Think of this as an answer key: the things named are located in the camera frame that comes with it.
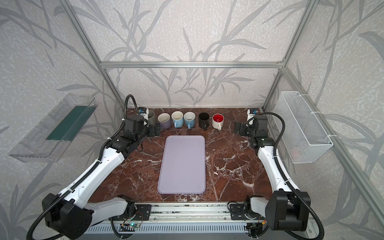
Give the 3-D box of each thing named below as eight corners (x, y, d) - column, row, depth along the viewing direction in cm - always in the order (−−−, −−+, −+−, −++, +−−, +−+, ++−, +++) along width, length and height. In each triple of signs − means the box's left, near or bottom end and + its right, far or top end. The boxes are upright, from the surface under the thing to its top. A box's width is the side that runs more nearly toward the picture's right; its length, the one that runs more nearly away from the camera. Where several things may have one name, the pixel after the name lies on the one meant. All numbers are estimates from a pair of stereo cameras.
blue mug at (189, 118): (184, 132, 107) (182, 124, 100) (185, 120, 115) (184, 111, 107) (195, 132, 107) (194, 124, 100) (195, 120, 115) (195, 111, 107)
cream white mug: (212, 132, 108) (213, 125, 102) (211, 120, 115) (212, 113, 109) (223, 132, 108) (225, 125, 102) (222, 120, 115) (223, 113, 109)
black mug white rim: (198, 131, 109) (198, 122, 100) (198, 121, 114) (198, 112, 106) (208, 131, 109) (209, 122, 100) (208, 121, 114) (209, 112, 106)
